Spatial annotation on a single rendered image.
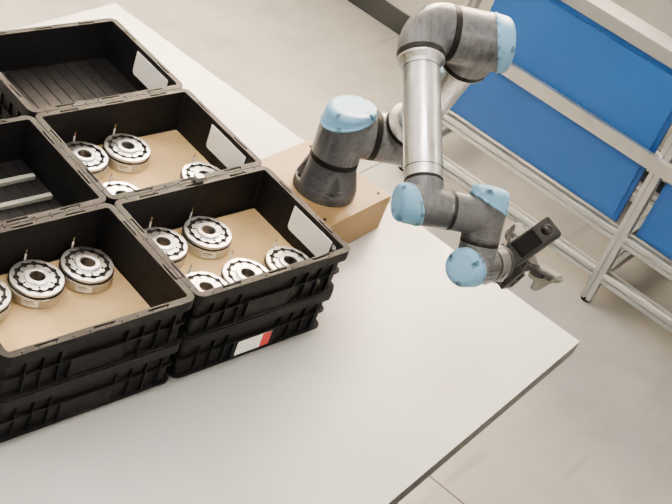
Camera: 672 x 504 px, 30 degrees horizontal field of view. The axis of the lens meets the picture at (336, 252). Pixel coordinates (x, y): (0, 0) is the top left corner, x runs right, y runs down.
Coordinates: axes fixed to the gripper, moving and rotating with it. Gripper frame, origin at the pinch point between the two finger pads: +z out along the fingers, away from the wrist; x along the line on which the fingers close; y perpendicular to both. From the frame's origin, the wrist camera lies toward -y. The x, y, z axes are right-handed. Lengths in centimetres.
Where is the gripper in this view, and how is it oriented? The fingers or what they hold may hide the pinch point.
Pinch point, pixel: (543, 249)
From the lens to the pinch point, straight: 266.9
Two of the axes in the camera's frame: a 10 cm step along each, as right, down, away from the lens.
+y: -6.4, 6.1, 4.6
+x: 5.4, 7.9, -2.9
